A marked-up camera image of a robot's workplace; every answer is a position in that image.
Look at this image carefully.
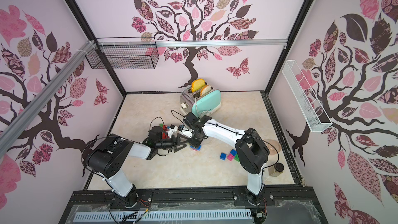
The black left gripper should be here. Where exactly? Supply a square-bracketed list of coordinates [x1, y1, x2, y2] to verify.
[156, 135, 189, 153]

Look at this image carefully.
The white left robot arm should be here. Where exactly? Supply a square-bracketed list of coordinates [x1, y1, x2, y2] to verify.
[82, 133, 190, 207]

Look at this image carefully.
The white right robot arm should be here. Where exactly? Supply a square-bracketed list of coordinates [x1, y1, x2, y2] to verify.
[183, 113, 270, 205]

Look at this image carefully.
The blue small lego brick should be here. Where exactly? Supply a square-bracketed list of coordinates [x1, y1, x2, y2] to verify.
[219, 153, 227, 160]

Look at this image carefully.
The blue long lego brick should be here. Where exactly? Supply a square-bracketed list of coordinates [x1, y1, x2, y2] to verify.
[230, 149, 237, 156]

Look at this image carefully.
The green lego brick right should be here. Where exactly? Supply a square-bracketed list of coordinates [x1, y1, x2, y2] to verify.
[234, 154, 240, 162]

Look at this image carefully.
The mint and cream toaster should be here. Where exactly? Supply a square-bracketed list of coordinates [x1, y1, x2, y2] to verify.
[180, 86, 222, 117]

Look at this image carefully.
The toast slice right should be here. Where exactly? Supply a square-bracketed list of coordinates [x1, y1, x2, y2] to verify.
[200, 85, 213, 97]

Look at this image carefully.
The toast slice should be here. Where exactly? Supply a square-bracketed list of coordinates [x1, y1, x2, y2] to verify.
[191, 79, 207, 93]
[200, 85, 213, 97]

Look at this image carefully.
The toast slice left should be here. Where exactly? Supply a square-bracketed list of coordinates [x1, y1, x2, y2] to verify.
[191, 79, 207, 93]

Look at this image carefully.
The white slotted cable duct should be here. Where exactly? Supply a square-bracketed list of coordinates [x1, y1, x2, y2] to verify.
[68, 209, 252, 224]

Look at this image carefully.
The black wire basket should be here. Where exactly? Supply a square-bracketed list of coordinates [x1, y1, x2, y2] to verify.
[85, 37, 160, 69]

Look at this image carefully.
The aluminium rail back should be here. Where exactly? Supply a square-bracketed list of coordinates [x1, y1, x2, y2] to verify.
[98, 39, 288, 47]

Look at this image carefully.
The aluminium rail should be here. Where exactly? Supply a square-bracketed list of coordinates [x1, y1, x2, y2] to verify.
[98, 39, 288, 47]
[1, 40, 95, 156]

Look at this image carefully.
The white wire shelf basket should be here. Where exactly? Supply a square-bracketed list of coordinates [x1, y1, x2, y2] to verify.
[282, 60, 332, 133]

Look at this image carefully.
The aluminium rail left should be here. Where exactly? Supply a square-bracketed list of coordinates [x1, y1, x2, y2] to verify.
[1, 40, 95, 156]

